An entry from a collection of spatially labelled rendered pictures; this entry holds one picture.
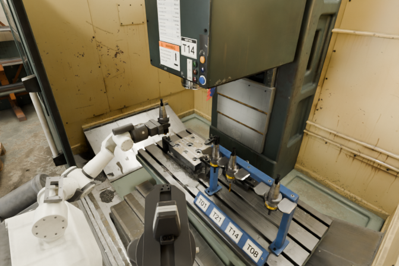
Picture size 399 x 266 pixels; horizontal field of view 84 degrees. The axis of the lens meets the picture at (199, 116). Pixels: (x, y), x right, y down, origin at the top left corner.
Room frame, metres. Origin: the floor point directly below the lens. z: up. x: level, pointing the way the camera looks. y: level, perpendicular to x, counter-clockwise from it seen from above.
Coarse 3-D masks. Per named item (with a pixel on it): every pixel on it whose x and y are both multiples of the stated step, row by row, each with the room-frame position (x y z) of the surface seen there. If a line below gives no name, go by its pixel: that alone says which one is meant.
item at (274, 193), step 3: (273, 183) 0.62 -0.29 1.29; (279, 183) 0.61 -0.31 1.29; (273, 186) 0.61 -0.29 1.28; (276, 186) 0.61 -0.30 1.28; (279, 186) 0.61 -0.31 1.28; (270, 189) 0.62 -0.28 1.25; (273, 189) 0.61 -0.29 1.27; (276, 189) 0.60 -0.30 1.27; (279, 189) 0.61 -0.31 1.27; (270, 192) 0.61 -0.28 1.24; (273, 192) 0.61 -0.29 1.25; (276, 192) 0.60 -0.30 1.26; (279, 192) 0.61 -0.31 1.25; (270, 195) 0.61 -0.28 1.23; (273, 195) 0.60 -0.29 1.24; (276, 195) 0.60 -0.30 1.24; (279, 195) 0.61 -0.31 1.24; (273, 198) 0.60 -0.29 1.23; (276, 198) 0.60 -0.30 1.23
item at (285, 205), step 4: (284, 200) 0.60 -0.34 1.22; (288, 200) 0.60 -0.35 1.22; (276, 204) 0.58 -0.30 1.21; (280, 204) 0.58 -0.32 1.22; (284, 204) 0.58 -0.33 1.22; (288, 204) 0.58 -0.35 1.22; (292, 204) 0.58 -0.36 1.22; (296, 204) 0.58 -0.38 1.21; (280, 208) 0.56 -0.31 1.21; (284, 208) 0.56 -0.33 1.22; (288, 208) 0.56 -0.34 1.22; (292, 208) 0.56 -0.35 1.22; (284, 212) 0.55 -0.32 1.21; (288, 212) 0.55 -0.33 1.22
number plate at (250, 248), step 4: (248, 240) 0.60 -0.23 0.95; (248, 244) 0.59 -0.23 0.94; (252, 244) 0.59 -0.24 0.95; (244, 248) 0.58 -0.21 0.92; (248, 248) 0.58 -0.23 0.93; (252, 248) 0.57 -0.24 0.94; (256, 248) 0.57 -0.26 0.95; (248, 252) 0.57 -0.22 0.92; (252, 252) 0.56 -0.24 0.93; (256, 252) 0.56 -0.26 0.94; (260, 252) 0.55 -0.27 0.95; (252, 256) 0.55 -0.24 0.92; (256, 256) 0.54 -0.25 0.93; (256, 260) 0.53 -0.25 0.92
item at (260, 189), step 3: (258, 183) 0.69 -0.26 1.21; (261, 183) 0.69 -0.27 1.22; (264, 183) 0.69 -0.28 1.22; (255, 186) 0.67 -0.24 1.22; (258, 186) 0.67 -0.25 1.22; (261, 186) 0.67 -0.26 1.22; (264, 186) 0.67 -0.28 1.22; (267, 186) 0.67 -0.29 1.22; (270, 186) 0.67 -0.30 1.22; (255, 189) 0.65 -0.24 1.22; (258, 189) 0.65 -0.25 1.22; (261, 189) 0.65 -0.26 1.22; (264, 189) 0.65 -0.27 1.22; (267, 189) 0.65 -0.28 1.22; (255, 192) 0.64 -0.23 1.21; (258, 192) 0.64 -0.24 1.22; (261, 192) 0.64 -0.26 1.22; (264, 192) 0.64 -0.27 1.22
